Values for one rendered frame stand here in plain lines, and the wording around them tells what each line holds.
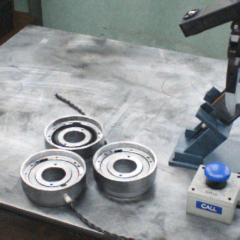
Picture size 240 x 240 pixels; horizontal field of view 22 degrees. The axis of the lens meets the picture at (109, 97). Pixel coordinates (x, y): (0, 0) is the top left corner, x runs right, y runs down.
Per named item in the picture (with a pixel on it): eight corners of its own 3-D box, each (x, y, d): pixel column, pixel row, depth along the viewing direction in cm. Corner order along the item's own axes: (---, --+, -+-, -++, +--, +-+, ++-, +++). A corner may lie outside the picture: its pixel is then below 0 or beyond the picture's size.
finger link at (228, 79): (233, 97, 92) (241, 41, 89) (223, 95, 93) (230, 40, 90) (238, 87, 96) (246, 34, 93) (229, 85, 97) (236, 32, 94)
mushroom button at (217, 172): (199, 197, 93) (200, 172, 91) (205, 182, 96) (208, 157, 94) (224, 204, 92) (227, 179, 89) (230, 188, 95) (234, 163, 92)
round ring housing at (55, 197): (13, 179, 101) (10, 160, 99) (70, 161, 105) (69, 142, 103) (36, 218, 93) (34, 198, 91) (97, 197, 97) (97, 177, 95)
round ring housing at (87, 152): (49, 132, 113) (48, 114, 111) (105, 133, 112) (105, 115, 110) (41, 167, 104) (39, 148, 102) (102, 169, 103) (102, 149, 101)
